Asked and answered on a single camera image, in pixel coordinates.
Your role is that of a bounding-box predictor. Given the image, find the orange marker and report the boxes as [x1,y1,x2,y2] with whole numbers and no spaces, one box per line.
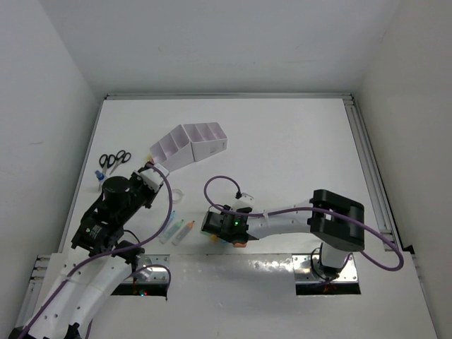
[172,220,195,246]

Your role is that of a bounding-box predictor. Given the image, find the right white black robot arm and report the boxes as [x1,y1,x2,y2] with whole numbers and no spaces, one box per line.
[201,189,364,281]

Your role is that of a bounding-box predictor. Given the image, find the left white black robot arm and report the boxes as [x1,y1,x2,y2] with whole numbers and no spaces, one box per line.
[9,163,170,338]

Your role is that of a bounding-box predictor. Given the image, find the clear glue bottle blue cap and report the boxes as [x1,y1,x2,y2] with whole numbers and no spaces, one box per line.
[95,170,108,191]

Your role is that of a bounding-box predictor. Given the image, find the green tipped marker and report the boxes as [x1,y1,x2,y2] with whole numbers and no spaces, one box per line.
[159,220,184,244]

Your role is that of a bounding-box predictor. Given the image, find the blue tipped marker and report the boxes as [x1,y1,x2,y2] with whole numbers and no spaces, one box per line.
[165,210,176,229]

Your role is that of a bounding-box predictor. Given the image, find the clear tape roll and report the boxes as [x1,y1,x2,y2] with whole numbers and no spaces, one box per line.
[172,189,184,204]

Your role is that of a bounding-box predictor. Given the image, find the white front cover board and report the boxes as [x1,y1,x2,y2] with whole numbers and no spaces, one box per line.
[90,254,436,338]

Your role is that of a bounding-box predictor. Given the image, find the white organizer upright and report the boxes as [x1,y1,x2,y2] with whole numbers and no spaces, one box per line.
[182,122,227,162]

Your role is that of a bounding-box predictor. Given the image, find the white organizer lying tilted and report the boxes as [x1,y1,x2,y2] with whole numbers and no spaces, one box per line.
[150,124,194,172]

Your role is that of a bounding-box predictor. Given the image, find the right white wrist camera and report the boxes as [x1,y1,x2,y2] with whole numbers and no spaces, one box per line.
[232,193,255,213]

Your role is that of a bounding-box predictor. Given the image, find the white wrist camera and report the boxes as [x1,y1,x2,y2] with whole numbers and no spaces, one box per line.
[232,193,255,213]
[138,164,170,192]

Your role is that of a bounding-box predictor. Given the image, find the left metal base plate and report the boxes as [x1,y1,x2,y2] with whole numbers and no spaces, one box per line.
[119,254,170,285]

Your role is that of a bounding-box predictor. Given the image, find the metal base plate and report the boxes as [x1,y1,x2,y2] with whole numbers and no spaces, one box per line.
[119,254,170,285]
[292,254,359,285]

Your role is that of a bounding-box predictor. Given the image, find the black handled scissors left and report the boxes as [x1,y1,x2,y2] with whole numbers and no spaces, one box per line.
[99,154,116,169]

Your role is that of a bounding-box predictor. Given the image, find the black handled scissors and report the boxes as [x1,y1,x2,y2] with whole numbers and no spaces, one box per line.
[99,154,116,169]
[110,150,131,174]

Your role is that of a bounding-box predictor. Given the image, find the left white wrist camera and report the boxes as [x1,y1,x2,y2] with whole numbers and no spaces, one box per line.
[138,164,170,192]

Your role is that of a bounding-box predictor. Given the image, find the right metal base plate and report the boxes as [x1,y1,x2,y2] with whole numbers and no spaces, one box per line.
[292,254,359,285]

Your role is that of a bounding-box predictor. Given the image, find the black handled scissors right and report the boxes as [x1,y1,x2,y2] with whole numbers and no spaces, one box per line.
[110,150,131,174]

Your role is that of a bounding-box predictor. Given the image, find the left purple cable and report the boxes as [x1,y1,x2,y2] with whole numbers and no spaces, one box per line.
[13,162,174,339]

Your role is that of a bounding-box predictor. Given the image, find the aluminium frame rail back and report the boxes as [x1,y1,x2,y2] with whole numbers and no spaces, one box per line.
[105,93,353,100]

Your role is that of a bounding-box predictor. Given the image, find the aluminium frame rail right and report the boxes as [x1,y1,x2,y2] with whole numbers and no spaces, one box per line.
[343,95,403,251]

